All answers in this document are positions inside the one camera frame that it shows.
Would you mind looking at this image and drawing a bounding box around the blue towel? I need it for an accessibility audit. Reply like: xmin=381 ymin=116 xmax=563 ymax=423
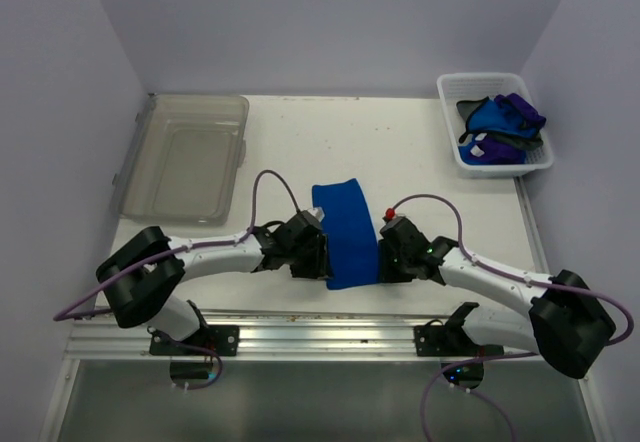
xmin=456 ymin=97 xmax=526 ymax=166
xmin=311 ymin=179 xmax=379 ymax=291

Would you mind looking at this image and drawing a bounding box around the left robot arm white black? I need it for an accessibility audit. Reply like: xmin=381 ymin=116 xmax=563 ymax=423
xmin=96 ymin=210 xmax=333 ymax=355

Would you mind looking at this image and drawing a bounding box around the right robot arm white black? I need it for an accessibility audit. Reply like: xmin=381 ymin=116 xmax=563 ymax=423
xmin=379 ymin=216 xmax=616 ymax=379

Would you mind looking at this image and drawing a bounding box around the purple towel in basket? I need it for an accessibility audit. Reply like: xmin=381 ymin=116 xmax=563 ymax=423
xmin=482 ymin=93 xmax=546 ymax=164

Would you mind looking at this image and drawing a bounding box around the clear plastic bin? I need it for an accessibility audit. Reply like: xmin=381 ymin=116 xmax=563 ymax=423
xmin=112 ymin=94 xmax=249 ymax=226

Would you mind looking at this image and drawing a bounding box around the white plastic basket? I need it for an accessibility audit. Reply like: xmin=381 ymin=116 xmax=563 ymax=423
xmin=437 ymin=72 xmax=554 ymax=178

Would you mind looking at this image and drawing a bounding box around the grey towel in basket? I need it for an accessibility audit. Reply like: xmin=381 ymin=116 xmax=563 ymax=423
xmin=456 ymin=93 xmax=547 ymax=151

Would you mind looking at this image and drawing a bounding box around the blue towel in basket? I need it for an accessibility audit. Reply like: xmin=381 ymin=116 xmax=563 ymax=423
xmin=456 ymin=97 xmax=526 ymax=166

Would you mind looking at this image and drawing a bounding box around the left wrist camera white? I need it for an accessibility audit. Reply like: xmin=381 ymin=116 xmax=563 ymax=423
xmin=307 ymin=207 xmax=325 ymax=222

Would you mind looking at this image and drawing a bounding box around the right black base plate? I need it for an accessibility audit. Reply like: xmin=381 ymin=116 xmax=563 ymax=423
xmin=413 ymin=319 xmax=504 ymax=357

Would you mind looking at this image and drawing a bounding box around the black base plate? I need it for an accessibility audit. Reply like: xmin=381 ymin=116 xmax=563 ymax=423
xmin=413 ymin=319 xmax=504 ymax=357
xmin=149 ymin=325 xmax=240 ymax=357

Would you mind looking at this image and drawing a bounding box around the aluminium rail frame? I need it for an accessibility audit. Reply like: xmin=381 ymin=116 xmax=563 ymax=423
xmin=62 ymin=256 xmax=594 ymax=363

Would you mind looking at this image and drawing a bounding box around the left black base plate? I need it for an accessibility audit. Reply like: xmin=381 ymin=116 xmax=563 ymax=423
xmin=149 ymin=325 xmax=240 ymax=357

